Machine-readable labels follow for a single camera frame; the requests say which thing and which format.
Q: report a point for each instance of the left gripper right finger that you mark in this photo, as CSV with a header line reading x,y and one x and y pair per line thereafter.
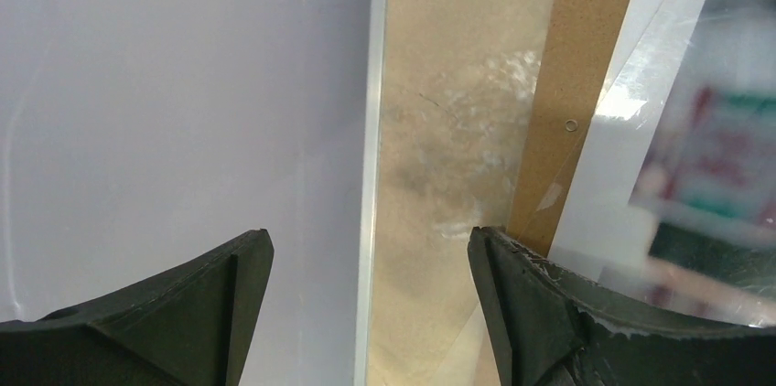
x,y
551,326

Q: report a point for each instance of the printed photo with white border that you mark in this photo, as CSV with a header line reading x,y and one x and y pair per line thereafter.
x,y
673,199

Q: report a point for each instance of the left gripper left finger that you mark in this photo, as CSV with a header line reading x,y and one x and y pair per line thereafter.
x,y
190,325

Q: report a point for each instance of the brown backing board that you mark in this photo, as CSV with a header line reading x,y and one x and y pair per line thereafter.
x,y
580,42

